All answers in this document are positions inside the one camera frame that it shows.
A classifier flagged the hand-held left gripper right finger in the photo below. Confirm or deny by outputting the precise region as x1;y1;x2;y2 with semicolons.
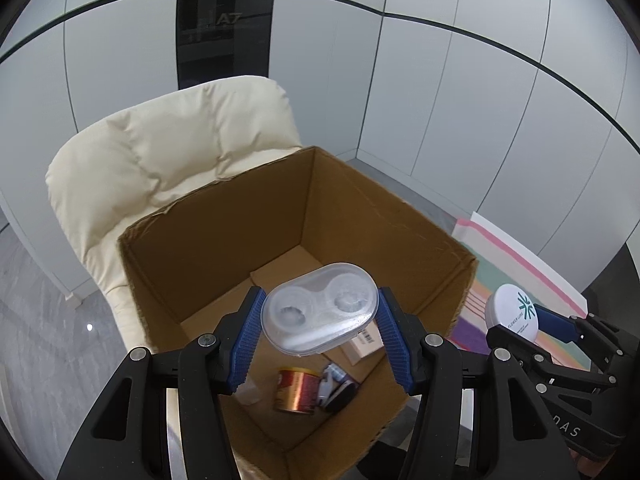
376;287;576;480

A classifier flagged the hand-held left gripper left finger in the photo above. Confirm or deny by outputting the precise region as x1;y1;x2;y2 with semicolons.
56;286;268;480

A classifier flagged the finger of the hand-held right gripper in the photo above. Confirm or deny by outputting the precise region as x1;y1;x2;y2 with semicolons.
532;304;626;361
486;325;611;388

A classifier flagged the small white carton box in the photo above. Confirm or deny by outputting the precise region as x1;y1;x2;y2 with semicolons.
337;327;386;366

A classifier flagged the white round tin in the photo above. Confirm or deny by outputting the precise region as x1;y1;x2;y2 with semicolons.
484;283;541;345

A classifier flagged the translucent contact lens case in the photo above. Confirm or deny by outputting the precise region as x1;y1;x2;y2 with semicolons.
260;262;379;357

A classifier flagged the brown cardboard box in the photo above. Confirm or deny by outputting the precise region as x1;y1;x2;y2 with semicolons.
116;146;478;480

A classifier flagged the clear plastic packet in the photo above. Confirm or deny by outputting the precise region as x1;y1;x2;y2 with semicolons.
235;377;266;406

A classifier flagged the red and gold tin can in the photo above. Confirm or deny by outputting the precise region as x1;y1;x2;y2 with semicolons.
274;367;321;415

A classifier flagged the small purple tube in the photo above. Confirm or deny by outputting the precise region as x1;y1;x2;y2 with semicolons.
316;364;348;403

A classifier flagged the black oval case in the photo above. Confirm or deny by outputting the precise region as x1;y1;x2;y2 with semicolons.
325;380;360;413

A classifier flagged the pastel striped cloth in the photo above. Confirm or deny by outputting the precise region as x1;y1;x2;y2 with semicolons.
447;217;588;368

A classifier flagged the white table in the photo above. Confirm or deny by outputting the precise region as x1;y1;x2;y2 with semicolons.
452;211;590;318

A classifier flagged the cream padded chair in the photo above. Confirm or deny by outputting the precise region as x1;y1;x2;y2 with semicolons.
45;76;304;356

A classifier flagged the dark glass door panel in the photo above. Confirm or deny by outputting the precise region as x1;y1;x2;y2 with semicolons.
176;0;277;91

